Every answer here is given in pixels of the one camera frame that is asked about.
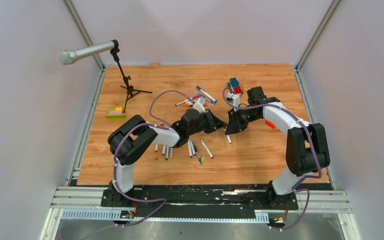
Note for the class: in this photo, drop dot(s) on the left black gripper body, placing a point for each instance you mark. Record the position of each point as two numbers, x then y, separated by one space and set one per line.
201 127

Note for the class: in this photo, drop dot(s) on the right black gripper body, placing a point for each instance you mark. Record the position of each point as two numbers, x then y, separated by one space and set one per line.
247 116

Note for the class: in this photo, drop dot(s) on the black capped white marker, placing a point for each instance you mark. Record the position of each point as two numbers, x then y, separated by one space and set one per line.
227 136

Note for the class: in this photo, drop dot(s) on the dark blue capped marker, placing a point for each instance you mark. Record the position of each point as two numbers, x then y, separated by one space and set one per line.
192 148

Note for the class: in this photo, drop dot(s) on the brown capped white marker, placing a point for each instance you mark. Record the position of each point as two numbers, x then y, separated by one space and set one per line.
207 149

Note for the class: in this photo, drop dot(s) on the silver grey pen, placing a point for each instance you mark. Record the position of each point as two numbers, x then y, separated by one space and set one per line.
196 152

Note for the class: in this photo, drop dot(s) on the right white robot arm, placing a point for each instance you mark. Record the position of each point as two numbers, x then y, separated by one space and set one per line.
307 151

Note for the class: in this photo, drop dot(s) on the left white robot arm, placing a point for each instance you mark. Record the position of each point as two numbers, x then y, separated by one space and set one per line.
129 142

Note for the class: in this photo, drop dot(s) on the orange capped white marker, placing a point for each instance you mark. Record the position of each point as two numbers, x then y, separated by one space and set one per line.
188 105

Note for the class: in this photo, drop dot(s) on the red capped white marker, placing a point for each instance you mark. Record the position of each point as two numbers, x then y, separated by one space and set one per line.
208 105

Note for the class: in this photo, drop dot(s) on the blue capped white marker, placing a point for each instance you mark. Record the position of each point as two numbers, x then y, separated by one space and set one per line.
206 94

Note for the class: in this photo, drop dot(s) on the blue red toy brick car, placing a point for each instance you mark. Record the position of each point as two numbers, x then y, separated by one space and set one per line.
234 85

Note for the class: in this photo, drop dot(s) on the grey capped marker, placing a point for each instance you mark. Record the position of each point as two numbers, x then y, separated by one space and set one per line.
200 95

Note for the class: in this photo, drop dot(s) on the orange red toy brick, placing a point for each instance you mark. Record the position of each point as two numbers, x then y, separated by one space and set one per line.
270 124

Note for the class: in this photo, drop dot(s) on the black microphone tripod stand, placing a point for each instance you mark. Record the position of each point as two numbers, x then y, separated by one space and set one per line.
131 92

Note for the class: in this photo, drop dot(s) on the green pink toy brick stack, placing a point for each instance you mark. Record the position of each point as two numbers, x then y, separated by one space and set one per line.
115 113

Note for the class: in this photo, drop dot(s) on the silver microphone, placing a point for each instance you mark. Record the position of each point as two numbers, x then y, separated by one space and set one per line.
69 57

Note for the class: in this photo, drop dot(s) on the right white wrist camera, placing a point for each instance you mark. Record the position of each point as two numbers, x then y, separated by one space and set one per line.
235 98

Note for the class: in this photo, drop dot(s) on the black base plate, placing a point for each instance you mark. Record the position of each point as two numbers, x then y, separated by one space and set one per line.
222 201

